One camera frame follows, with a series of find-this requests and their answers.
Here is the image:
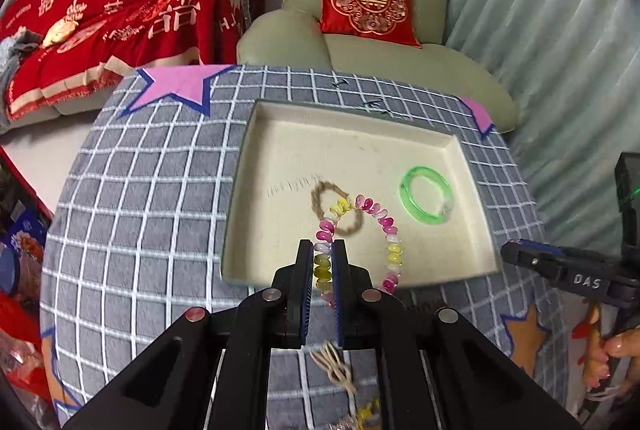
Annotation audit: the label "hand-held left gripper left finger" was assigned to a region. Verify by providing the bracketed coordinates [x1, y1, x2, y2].
[62, 239, 314, 430]

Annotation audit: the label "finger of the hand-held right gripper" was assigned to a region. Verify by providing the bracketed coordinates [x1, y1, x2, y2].
[501, 239, 640, 307]

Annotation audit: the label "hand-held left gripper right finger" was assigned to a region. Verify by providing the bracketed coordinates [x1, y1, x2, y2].
[332, 239, 584, 430]

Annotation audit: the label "yellow cord hair tie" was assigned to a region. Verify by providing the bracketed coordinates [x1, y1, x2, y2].
[310, 341, 382, 430]

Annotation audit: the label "pink and yellow beaded bracelet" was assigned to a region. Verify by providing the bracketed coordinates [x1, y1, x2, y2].
[312, 194, 405, 309]

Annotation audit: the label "brown braided hair tie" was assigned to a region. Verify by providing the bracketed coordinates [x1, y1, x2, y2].
[310, 180, 365, 238]

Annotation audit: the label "green translucent bangle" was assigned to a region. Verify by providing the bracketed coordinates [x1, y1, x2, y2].
[399, 165, 455, 226]

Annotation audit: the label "grey tray with beige lining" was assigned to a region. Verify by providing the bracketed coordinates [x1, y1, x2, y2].
[220, 98, 503, 289]

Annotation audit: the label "person's right hand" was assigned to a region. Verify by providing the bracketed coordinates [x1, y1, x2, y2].
[602, 327, 640, 365]

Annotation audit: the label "pale ribbed curtain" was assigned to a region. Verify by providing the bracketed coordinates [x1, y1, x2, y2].
[439, 0, 640, 263]

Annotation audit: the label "grey checked tablecloth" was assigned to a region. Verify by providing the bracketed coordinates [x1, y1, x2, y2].
[40, 64, 568, 430]

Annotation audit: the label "pale green armchair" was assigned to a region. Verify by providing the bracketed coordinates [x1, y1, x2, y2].
[236, 0, 517, 134]

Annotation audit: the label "red plastic bag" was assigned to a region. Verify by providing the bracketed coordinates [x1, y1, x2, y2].
[0, 294, 52, 403]

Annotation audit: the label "blue printed box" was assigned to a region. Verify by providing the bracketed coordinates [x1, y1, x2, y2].
[0, 210, 47, 297]

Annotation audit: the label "red printed blanket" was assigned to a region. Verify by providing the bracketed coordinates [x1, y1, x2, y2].
[0, 0, 262, 122]

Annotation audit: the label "grey crumpled clothes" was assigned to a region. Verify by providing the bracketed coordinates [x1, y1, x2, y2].
[0, 29, 42, 78]

